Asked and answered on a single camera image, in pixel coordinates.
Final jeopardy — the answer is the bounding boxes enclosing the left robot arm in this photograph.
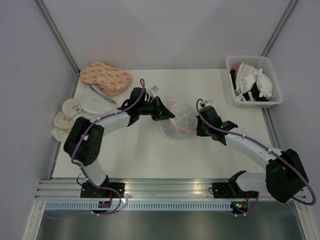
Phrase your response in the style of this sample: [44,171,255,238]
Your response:
[63,87,175,198]

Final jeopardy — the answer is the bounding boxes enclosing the pink trimmed mesh laundry bag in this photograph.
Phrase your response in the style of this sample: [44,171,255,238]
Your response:
[159,101,197,139]

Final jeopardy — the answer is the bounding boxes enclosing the orange patterned laundry bags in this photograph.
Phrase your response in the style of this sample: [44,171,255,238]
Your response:
[79,61,132,97]

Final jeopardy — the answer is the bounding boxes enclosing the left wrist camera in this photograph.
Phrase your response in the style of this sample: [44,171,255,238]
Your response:
[147,85,159,98]

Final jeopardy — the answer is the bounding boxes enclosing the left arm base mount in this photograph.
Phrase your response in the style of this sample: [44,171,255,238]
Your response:
[80,181,125,199]

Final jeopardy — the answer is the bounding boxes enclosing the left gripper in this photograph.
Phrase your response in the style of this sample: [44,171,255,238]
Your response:
[138,96,175,122]

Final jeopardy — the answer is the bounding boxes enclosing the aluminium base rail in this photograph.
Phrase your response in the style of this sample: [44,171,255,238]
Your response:
[34,177,307,200]

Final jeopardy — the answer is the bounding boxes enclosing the white blue trimmed mesh bag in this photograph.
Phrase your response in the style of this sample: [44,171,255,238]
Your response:
[80,85,117,115]

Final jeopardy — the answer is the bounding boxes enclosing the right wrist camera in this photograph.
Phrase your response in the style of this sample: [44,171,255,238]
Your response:
[200,100,214,108]

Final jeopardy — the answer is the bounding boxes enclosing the beige round laundry bags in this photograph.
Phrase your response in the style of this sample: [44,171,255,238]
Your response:
[51,98,98,143]

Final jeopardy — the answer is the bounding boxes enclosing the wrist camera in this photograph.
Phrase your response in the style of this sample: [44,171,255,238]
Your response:
[200,100,214,108]
[147,85,159,98]

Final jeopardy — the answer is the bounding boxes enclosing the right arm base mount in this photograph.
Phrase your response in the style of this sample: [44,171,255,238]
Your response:
[211,182,243,199]

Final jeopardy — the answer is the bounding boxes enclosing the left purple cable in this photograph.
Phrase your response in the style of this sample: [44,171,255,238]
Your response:
[71,78,147,187]

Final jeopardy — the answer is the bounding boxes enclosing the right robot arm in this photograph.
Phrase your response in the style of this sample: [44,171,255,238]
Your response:
[197,105,309,203]

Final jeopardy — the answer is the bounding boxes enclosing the white bra in basket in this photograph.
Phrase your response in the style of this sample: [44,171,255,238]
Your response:
[234,62,273,101]

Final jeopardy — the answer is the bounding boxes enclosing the white slotted cable duct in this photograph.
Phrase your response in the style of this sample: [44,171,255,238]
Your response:
[45,200,232,212]

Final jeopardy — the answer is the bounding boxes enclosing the white plastic basket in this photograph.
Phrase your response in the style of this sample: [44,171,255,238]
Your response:
[225,55,284,108]

